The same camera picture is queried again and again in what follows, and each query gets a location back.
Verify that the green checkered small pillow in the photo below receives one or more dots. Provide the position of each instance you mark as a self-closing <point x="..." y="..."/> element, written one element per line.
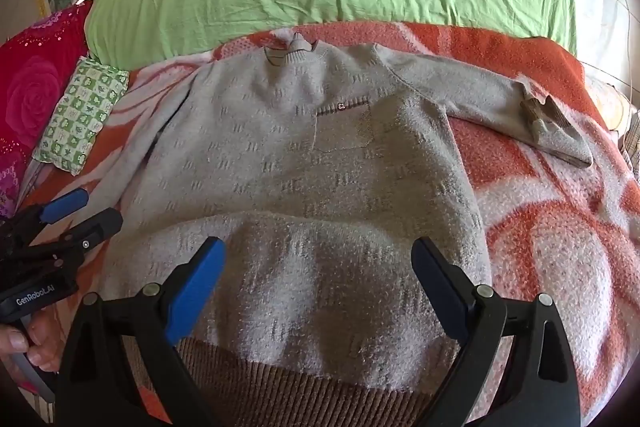
<point x="82" y="114"/>

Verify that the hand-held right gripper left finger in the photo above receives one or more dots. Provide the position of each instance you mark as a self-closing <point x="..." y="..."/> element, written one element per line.
<point x="198" y="287"/>

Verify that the red floral quilt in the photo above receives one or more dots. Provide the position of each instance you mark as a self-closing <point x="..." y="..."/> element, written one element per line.
<point x="35" y="87"/>

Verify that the orange and white blanket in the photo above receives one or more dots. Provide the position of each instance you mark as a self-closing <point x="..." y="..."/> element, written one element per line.
<point x="550" y="217"/>

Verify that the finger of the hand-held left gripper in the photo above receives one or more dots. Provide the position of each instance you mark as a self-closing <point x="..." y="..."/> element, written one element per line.
<point x="97" y="227"/>
<point x="64" y="206"/>

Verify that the grey knitted sweater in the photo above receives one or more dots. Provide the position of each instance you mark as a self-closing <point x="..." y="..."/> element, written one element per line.
<point x="310" y="187"/>

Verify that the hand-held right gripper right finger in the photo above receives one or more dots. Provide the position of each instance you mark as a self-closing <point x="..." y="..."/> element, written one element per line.
<point x="439" y="287"/>

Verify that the person's left hand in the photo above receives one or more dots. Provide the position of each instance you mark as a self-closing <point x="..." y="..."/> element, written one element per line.
<point x="30" y="347"/>

